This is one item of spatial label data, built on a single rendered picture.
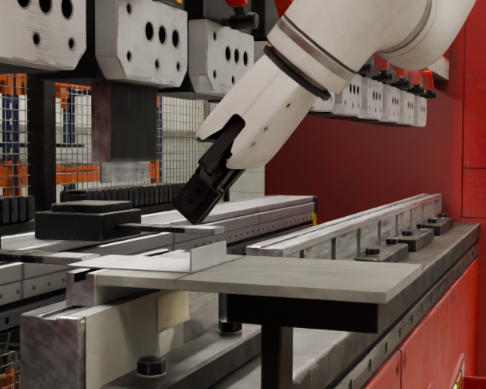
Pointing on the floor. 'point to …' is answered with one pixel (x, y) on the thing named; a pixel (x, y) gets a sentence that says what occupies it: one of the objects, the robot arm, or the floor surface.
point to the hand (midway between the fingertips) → (197, 198)
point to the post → (42, 142)
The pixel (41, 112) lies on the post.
